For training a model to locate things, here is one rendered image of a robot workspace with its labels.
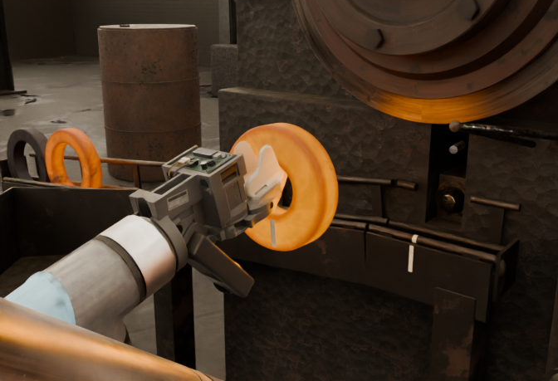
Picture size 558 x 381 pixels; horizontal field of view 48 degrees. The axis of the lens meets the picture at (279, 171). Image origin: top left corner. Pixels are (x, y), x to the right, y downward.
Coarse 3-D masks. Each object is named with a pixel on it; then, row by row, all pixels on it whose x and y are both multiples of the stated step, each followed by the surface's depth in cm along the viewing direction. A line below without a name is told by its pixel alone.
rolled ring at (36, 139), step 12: (12, 132) 159; (24, 132) 155; (36, 132) 155; (12, 144) 160; (24, 144) 162; (36, 144) 153; (12, 156) 162; (12, 168) 163; (24, 168) 164; (48, 180) 154
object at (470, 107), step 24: (312, 24) 92; (312, 48) 93; (552, 48) 72; (336, 72) 91; (528, 72) 74; (552, 72) 73; (360, 96) 90; (384, 96) 87; (480, 96) 79; (504, 96) 77; (528, 96) 75; (432, 120) 84
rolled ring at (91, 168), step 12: (60, 132) 146; (72, 132) 144; (48, 144) 150; (60, 144) 148; (72, 144) 143; (84, 144) 142; (48, 156) 151; (60, 156) 152; (84, 156) 142; (96, 156) 143; (48, 168) 152; (60, 168) 152; (84, 168) 143; (96, 168) 143; (60, 180) 151; (84, 180) 144; (96, 180) 144
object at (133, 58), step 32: (128, 32) 342; (160, 32) 344; (192, 32) 360; (128, 64) 347; (160, 64) 348; (192, 64) 364; (128, 96) 352; (160, 96) 353; (192, 96) 368; (128, 128) 357; (160, 128) 358; (192, 128) 370; (160, 160) 362
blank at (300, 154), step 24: (264, 144) 74; (288, 144) 72; (312, 144) 71; (288, 168) 72; (312, 168) 70; (312, 192) 71; (336, 192) 72; (288, 216) 73; (312, 216) 71; (264, 240) 76; (288, 240) 74; (312, 240) 74
